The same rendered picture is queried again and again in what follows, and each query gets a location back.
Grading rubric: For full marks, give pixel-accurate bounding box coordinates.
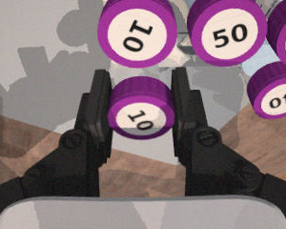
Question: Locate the white tube rack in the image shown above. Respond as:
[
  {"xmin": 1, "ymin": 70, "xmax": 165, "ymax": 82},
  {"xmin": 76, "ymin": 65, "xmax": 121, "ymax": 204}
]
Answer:
[{"xmin": 164, "ymin": 0, "xmax": 216, "ymax": 67}]

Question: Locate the grey flat mat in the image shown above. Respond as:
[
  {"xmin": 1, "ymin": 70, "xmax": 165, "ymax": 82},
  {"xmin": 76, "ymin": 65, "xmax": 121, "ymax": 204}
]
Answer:
[{"xmin": 0, "ymin": 0, "xmax": 250, "ymax": 165}]

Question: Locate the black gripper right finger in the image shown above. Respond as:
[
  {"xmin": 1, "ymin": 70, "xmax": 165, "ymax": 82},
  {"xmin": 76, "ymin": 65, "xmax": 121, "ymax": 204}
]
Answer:
[{"xmin": 171, "ymin": 67, "xmax": 286, "ymax": 218}]

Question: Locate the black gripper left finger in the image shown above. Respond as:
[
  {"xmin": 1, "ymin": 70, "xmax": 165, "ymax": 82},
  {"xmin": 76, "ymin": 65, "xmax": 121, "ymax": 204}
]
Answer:
[{"xmin": 0, "ymin": 70, "xmax": 113, "ymax": 214}]

